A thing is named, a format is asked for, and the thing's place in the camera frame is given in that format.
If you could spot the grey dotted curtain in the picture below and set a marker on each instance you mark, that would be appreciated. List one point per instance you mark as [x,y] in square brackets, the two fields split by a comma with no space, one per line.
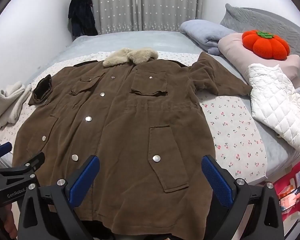
[113,16]

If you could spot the light grey bed cover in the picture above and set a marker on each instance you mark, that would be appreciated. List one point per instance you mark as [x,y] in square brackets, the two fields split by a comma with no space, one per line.
[280,155]

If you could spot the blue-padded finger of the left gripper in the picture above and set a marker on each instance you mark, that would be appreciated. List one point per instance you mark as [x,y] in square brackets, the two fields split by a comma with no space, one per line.
[5,148]

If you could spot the pink pillow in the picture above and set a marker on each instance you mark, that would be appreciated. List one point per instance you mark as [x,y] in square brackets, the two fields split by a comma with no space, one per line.
[232,48]

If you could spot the cream white folded garment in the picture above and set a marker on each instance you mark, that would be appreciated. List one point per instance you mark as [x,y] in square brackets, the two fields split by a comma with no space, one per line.
[12,99]

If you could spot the grey quilted headboard pillow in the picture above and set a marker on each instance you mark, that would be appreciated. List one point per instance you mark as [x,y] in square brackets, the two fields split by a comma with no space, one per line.
[243,19]

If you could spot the brown coat with fur collar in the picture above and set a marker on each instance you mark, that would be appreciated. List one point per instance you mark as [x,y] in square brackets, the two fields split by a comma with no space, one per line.
[143,121]

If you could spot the dark hanging clothes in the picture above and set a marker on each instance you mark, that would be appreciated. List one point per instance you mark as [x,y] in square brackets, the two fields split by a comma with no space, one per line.
[82,19]

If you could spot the red bedside box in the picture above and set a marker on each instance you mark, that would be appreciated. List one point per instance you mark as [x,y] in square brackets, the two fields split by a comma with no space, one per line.
[288,192]

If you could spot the white quilted jacket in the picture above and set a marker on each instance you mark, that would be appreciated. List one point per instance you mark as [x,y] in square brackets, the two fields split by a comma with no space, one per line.
[275,102]

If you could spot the person's left hand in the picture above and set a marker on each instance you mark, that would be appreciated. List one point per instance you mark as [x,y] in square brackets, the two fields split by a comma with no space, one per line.
[9,224]

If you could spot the folded lavender grey blanket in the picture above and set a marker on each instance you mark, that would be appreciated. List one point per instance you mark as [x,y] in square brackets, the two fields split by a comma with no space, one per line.
[205,34]

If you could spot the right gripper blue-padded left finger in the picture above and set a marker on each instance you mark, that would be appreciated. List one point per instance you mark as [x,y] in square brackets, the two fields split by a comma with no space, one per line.
[48,212]

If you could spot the orange pumpkin plush cushion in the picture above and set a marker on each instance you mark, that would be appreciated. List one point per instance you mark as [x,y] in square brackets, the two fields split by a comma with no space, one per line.
[266,45]

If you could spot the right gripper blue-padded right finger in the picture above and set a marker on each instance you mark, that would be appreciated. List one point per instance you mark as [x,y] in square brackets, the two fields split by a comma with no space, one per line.
[230,200]

